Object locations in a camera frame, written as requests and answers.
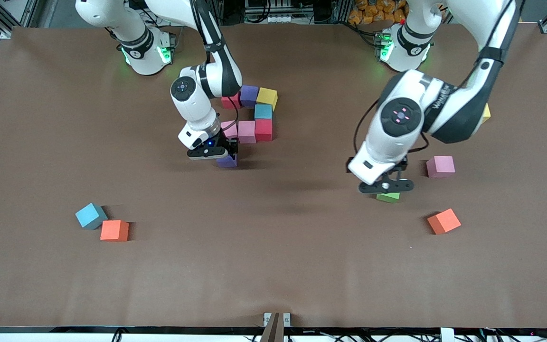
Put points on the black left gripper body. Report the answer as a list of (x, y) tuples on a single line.
[(402, 166)]

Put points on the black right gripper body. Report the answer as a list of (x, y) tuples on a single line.
[(230, 144)]

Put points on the pink foam cube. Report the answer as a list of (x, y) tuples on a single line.
[(230, 129), (440, 166), (247, 132)]

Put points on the purple foam cube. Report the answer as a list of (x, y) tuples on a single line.
[(249, 96), (228, 162)]

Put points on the green foam cube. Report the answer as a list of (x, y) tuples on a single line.
[(388, 197)]

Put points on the red foam cube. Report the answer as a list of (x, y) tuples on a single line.
[(231, 102), (264, 130)]

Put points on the light blue foam cube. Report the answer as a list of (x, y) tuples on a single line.
[(263, 112), (90, 216)]

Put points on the yellow foam cube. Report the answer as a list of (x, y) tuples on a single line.
[(486, 114), (267, 98)]

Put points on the orange foam cube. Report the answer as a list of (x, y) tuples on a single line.
[(444, 221), (114, 230)]

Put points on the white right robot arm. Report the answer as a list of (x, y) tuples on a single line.
[(197, 104)]

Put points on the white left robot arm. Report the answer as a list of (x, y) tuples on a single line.
[(406, 123)]

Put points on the white power strip with plugs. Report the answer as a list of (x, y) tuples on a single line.
[(185, 19)]

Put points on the brown table cover sheet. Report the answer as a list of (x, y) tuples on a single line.
[(273, 266)]

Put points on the small white power strip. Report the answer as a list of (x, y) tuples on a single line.
[(278, 19)]

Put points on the bag of orange fruit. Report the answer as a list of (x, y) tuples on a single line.
[(368, 14)]

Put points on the small white box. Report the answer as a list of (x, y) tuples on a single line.
[(447, 335)]

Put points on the black table edge strip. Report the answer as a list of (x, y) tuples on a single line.
[(64, 329)]

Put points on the grey bracket with brown post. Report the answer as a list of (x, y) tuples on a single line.
[(276, 327)]

